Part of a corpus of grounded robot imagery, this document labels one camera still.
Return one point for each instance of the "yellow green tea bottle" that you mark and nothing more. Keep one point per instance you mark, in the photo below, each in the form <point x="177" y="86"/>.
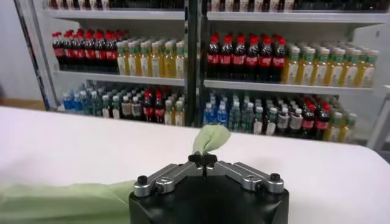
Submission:
<point x="133" y="62"/>
<point x="351" y="73"/>
<point x="320" y="70"/>
<point x="180" y="64"/>
<point x="368" y="73"/>
<point x="306" y="70"/>
<point x="122" y="62"/>
<point x="335" y="71"/>
<point x="169" y="64"/>
<point x="144" y="64"/>
<point x="292" y="68"/>
<point x="156" y="64"/>

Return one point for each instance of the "light green polo shirt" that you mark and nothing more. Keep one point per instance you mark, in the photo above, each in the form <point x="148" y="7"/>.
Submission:
<point x="61" y="204"/>

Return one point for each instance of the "small red cap cola bottle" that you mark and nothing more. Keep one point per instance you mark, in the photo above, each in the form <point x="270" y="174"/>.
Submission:
<point x="322" y="123"/>
<point x="308" y="123"/>
<point x="158" y="112"/>
<point x="147" y="111"/>

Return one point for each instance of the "blue drink bottle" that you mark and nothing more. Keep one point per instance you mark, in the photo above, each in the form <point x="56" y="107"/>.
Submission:
<point x="222" y="117"/>
<point x="68" y="103"/>
<point x="78" y="105"/>
<point x="209" y="115"/>

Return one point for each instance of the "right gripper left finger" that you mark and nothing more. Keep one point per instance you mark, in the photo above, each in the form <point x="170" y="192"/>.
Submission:
<point x="170" y="178"/>

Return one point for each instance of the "white metal shelf unit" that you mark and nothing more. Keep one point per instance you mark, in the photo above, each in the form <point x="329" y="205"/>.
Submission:
<point x="274" y="88"/>

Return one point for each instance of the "open cardboard box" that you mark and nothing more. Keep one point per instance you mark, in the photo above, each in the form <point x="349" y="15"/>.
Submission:
<point x="21" y="104"/>

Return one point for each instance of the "open glass cooler door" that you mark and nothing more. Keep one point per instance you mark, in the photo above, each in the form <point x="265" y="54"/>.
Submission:
<point x="36" y="61"/>

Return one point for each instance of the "small dark white label bottle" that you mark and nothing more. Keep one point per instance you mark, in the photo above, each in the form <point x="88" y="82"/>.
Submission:
<point x="283" y="121"/>
<point x="258" y="121"/>
<point x="271" y="123"/>
<point x="106" y="109"/>
<point x="115" y="111"/>
<point x="296" y="121"/>
<point x="126" y="109"/>
<point x="136" y="109"/>

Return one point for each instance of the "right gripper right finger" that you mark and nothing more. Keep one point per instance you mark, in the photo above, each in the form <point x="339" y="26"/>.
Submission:
<point x="243" y="176"/>

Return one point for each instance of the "clear green water bottle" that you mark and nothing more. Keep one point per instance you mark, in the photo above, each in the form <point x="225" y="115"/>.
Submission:
<point x="87" y="105"/>
<point x="234" y="117"/>
<point x="97" y="105"/>
<point x="247" y="118"/>

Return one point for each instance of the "glass beverage display cooler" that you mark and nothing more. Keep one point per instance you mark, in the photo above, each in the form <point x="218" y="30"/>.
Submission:
<point x="122" y="79"/>

